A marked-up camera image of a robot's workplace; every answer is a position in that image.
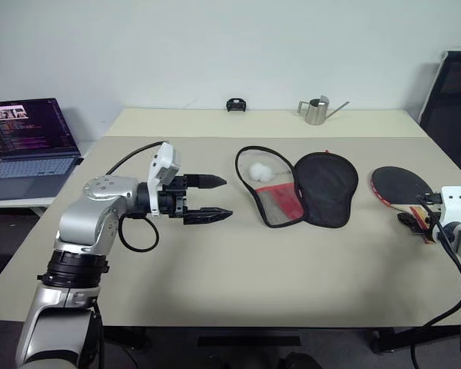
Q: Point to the black red table tennis paddle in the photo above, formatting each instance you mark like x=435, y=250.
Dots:
x=399, y=184

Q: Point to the grey open laptop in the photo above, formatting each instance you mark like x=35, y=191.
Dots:
x=30, y=169

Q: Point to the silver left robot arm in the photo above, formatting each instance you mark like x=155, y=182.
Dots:
x=80, y=223

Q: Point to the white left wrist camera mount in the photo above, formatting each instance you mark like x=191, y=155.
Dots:
x=165, y=161

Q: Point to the black table crossbar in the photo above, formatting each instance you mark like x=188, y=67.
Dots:
x=249, y=340

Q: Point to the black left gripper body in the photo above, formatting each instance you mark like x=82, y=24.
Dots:
x=173, y=198

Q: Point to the black computer mouse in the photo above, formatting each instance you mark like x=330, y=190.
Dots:
x=79, y=161

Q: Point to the black table foot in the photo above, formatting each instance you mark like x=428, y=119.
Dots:
x=382, y=340

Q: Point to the steel watering can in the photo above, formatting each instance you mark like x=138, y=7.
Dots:
x=317, y=113

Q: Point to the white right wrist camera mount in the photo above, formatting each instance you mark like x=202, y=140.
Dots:
x=455, y=203

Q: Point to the black office chair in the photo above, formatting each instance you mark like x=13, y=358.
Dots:
x=453, y=115

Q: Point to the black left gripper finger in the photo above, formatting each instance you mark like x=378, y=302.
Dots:
x=205, y=180
x=209, y=216

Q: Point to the black red paddle case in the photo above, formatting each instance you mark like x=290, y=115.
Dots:
x=326, y=184

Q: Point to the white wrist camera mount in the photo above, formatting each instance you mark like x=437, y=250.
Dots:
x=165, y=161
x=455, y=203

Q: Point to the small black clamp device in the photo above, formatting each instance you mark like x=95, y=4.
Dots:
x=236, y=104

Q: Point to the white table tennis ball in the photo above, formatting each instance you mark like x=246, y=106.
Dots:
x=255, y=171
x=265, y=173

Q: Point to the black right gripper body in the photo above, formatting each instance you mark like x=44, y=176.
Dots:
x=437, y=221

